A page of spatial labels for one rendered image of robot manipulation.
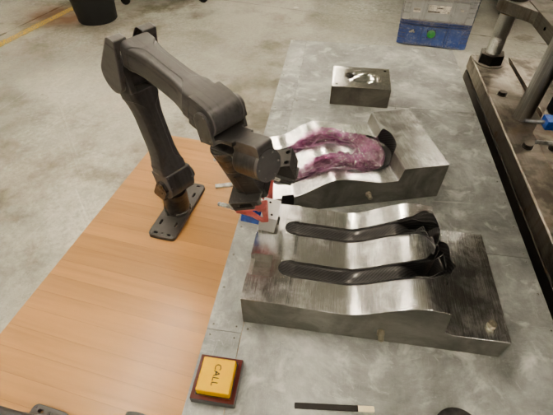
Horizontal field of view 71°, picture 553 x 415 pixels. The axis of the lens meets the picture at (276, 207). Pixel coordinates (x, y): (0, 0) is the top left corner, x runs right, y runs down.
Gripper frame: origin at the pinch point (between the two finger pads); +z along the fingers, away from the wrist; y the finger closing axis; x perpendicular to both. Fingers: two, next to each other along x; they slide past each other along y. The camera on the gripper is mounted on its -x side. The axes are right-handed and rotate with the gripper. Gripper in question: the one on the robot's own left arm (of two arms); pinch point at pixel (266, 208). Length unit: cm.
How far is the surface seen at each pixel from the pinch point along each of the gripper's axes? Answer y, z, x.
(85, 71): 203, 54, 225
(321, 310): -19.0, 7.7, -11.8
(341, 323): -19.5, 12.3, -14.4
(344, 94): 65, 24, -7
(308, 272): -10.7, 8.1, -8.1
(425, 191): 22.6, 27.5, -30.6
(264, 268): -10.4, 6.8, 1.1
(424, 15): 301, 134, -37
